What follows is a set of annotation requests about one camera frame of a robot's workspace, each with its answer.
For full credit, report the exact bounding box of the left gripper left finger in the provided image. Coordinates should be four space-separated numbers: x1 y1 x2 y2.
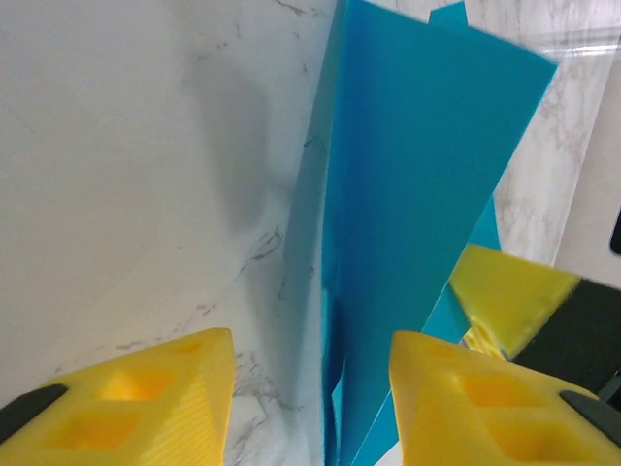
0 327 238 466

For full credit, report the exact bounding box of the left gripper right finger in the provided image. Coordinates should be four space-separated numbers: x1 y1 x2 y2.
389 329 621 466

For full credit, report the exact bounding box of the blue square paper sheet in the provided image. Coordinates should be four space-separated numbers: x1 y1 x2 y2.
283 0 559 466

